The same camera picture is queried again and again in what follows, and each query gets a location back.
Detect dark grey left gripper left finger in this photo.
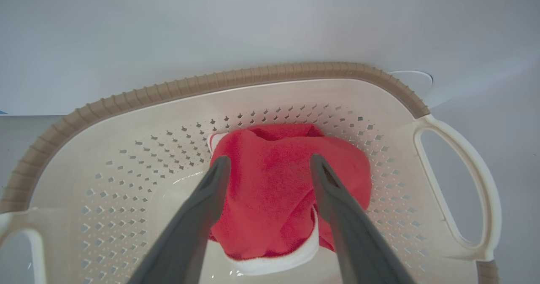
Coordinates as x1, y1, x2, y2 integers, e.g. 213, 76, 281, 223
128, 156, 232, 284

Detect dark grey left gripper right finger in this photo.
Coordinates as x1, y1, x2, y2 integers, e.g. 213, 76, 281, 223
310, 154, 416, 284

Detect red cloth with white trim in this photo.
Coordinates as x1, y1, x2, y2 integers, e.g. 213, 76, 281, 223
207, 123, 373, 276

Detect cream laundry basket brown rim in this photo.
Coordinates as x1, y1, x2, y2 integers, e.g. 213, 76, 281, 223
0, 62, 502, 284

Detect white front-load washing machine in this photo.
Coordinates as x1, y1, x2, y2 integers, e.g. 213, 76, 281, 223
0, 0, 540, 116

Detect round white filter cover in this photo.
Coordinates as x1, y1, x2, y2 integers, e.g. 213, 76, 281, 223
386, 70, 434, 90

